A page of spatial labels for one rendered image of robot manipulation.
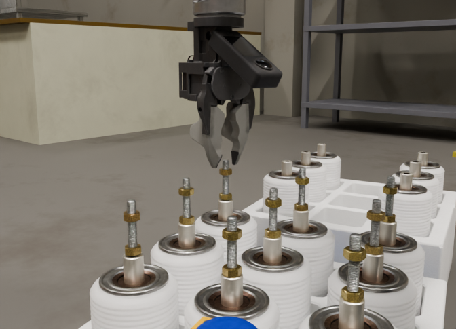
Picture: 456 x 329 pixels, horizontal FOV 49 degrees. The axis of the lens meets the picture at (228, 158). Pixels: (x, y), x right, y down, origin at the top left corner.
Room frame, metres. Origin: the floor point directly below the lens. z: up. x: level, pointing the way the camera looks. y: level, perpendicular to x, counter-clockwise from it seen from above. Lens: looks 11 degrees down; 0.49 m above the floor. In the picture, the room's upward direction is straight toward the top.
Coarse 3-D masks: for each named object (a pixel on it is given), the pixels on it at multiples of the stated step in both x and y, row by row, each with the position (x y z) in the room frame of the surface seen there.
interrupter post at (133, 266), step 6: (126, 258) 0.50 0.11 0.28; (132, 258) 0.50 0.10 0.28; (138, 258) 0.50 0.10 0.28; (126, 264) 0.50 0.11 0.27; (132, 264) 0.50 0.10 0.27; (138, 264) 0.50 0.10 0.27; (126, 270) 0.50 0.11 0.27; (132, 270) 0.50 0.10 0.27; (138, 270) 0.50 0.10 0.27; (126, 276) 0.50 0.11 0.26; (132, 276) 0.50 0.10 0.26; (138, 276) 0.50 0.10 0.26; (144, 276) 0.51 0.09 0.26; (126, 282) 0.50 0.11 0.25; (132, 282) 0.50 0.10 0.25; (138, 282) 0.50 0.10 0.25
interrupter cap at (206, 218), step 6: (210, 210) 0.75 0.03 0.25; (216, 210) 0.75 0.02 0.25; (234, 210) 0.75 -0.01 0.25; (240, 210) 0.75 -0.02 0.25; (204, 216) 0.73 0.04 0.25; (210, 216) 0.73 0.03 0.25; (216, 216) 0.73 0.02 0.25; (240, 216) 0.73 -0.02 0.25; (246, 216) 0.73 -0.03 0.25; (204, 222) 0.70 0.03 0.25; (210, 222) 0.69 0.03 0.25; (216, 222) 0.70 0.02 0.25; (222, 222) 0.70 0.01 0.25; (240, 222) 0.69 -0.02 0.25; (246, 222) 0.70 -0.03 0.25
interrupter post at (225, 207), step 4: (220, 200) 0.72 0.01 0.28; (228, 200) 0.72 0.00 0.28; (232, 200) 0.72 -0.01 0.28; (220, 204) 0.72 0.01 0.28; (224, 204) 0.71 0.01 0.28; (228, 204) 0.71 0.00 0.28; (232, 204) 0.72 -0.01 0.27; (220, 208) 0.72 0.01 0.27; (224, 208) 0.71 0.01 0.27; (228, 208) 0.71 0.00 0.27; (232, 208) 0.72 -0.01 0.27; (220, 212) 0.72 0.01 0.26; (224, 212) 0.71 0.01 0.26; (228, 212) 0.71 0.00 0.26; (232, 212) 0.72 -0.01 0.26; (220, 216) 0.72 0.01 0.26; (224, 216) 0.71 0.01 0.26; (224, 220) 0.71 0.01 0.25
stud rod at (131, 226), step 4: (128, 200) 0.51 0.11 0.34; (132, 200) 0.51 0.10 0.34; (128, 204) 0.51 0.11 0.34; (132, 204) 0.51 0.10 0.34; (128, 208) 0.51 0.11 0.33; (132, 208) 0.51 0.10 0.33; (128, 212) 0.51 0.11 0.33; (132, 212) 0.51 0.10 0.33; (128, 224) 0.51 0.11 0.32; (132, 224) 0.51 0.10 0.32; (128, 228) 0.51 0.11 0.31; (132, 228) 0.51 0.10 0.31; (128, 232) 0.51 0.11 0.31; (132, 232) 0.51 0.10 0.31; (136, 232) 0.51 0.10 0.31; (128, 236) 0.51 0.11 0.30; (132, 236) 0.51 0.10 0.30; (136, 236) 0.51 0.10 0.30; (128, 240) 0.51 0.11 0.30; (132, 240) 0.51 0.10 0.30; (136, 240) 0.51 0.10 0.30; (128, 244) 0.51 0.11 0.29; (132, 244) 0.51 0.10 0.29; (136, 244) 0.51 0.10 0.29
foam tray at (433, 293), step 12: (336, 264) 0.72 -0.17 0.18; (432, 288) 0.64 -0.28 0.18; (444, 288) 0.64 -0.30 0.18; (312, 300) 0.60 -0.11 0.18; (324, 300) 0.60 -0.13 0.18; (432, 300) 0.60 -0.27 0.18; (444, 300) 0.60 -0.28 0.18; (312, 312) 0.60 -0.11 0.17; (420, 312) 0.65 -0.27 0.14; (432, 312) 0.57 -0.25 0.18; (84, 324) 0.54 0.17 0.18; (180, 324) 0.54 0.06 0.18; (420, 324) 0.54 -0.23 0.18; (432, 324) 0.54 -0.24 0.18
